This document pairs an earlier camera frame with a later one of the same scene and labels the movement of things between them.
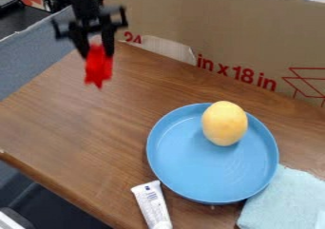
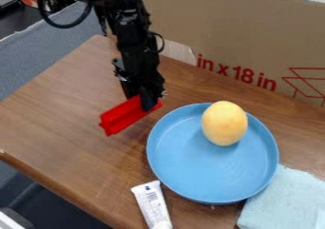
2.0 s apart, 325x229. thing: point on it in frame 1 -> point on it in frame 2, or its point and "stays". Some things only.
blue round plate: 203,172 stays
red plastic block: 98,66 -> 124,114
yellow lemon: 223,123 stays
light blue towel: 291,203 stays
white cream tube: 154,205 stays
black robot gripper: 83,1 -> 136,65
